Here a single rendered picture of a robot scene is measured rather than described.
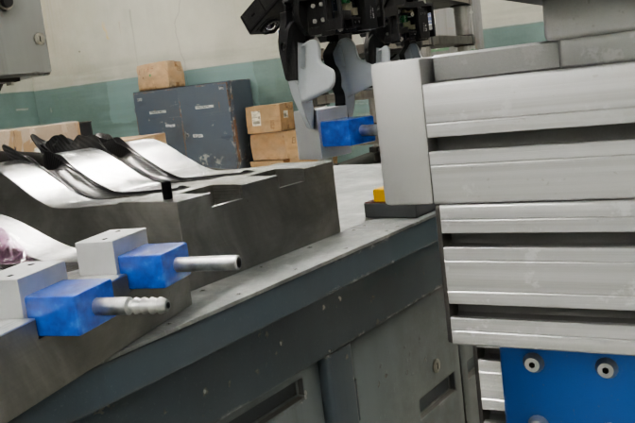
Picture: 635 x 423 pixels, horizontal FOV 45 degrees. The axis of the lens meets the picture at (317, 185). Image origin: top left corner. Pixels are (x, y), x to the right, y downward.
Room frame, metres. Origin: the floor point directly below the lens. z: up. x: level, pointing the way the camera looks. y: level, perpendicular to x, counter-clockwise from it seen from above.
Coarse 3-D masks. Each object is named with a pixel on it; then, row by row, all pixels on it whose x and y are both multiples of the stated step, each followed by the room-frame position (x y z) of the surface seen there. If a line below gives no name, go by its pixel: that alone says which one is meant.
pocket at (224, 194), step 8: (224, 184) 0.82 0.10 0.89; (232, 184) 0.81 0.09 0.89; (184, 192) 0.79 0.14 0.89; (192, 192) 0.80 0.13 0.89; (200, 192) 0.81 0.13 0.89; (208, 192) 0.82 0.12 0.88; (216, 192) 0.82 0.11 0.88; (224, 192) 0.82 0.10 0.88; (232, 192) 0.81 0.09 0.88; (240, 192) 0.80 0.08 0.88; (216, 200) 0.82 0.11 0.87; (224, 200) 0.82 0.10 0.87; (232, 200) 0.79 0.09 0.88
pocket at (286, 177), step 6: (288, 168) 0.90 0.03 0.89; (294, 168) 0.89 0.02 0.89; (300, 168) 0.88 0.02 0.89; (258, 174) 0.89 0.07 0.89; (264, 174) 0.90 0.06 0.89; (270, 174) 0.90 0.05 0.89; (276, 174) 0.91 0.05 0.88; (282, 174) 0.91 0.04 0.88; (288, 174) 0.90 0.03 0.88; (294, 174) 0.89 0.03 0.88; (300, 174) 0.88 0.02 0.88; (282, 180) 0.91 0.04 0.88; (288, 180) 0.90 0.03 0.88; (294, 180) 0.90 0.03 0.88; (300, 180) 0.89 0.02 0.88; (282, 186) 0.86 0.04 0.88
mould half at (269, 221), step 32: (96, 160) 1.00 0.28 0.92; (160, 160) 1.05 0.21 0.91; (0, 192) 0.91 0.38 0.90; (32, 192) 0.88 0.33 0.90; (64, 192) 0.90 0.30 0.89; (256, 192) 0.81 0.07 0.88; (288, 192) 0.86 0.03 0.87; (320, 192) 0.90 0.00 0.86; (32, 224) 0.87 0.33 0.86; (64, 224) 0.84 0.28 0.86; (96, 224) 0.80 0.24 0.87; (128, 224) 0.77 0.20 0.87; (160, 224) 0.74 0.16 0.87; (192, 224) 0.74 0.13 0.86; (224, 224) 0.77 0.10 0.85; (256, 224) 0.81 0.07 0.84; (288, 224) 0.85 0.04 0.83; (320, 224) 0.90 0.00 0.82; (192, 256) 0.73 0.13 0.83; (256, 256) 0.80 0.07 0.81; (192, 288) 0.73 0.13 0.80
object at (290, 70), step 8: (280, 16) 0.82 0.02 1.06; (288, 16) 0.82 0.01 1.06; (280, 24) 0.82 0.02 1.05; (288, 24) 0.81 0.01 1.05; (296, 24) 0.81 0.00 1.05; (280, 32) 0.81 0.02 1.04; (288, 32) 0.81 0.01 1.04; (296, 32) 0.81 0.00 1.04; (280, 40) 0.81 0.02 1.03; (288, 40) 0.81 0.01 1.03; (296, 40) 0.81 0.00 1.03; (304, 40) 0.82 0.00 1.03; (280, 48) 0.81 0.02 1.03; (288, 48) 0.81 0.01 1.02; (296, 48) 0.81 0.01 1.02; (280, 56) 0.81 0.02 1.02; (288, 56) 0.81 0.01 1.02; (296, 56) 0.81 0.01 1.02; (288, 64) 0.81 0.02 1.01; (296, 64) 0.81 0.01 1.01; (288, 72) 0.81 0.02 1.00; (296, 72) 0.81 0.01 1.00; (288, 80) 0.81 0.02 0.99
